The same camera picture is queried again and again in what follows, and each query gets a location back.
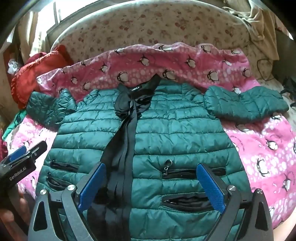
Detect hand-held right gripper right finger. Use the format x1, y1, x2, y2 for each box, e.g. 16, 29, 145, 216
196, 163, 274, 241

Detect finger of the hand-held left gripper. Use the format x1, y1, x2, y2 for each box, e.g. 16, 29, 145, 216
4, 146, 27, 163
23, 140, 48, 161

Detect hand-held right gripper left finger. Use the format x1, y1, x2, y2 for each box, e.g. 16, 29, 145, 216
28, 162, 107, 241

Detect green quilted puffer jacket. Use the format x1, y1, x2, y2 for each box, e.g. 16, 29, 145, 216
26, 74, 289, 241

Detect person's left hand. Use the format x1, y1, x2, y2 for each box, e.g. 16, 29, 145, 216
0, 197, 31, 234

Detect green cloth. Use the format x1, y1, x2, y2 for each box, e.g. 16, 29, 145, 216
2, 109, 28, 142

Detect pink penguin print blanket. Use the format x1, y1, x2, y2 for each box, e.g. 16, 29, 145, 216
7, 42, 296, 230

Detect red ruffled cushion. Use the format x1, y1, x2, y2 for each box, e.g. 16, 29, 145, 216
10, 45, 74, 109

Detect clear crumpled plastic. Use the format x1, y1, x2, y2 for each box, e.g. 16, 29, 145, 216
7, 58, 21, 75

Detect cream curtain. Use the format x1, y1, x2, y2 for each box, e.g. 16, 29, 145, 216
17, 11, 47, 63

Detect black object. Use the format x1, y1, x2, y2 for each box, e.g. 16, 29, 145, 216
280, 76, 296, 102

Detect floral bed sheet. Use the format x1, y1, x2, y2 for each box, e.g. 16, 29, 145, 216
50, 2, 296, 121

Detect beige crumpled cloth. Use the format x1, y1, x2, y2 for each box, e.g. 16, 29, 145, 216
222, 0, 280, 54

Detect black cable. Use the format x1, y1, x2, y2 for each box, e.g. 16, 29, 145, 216
256, 58, 276, 82

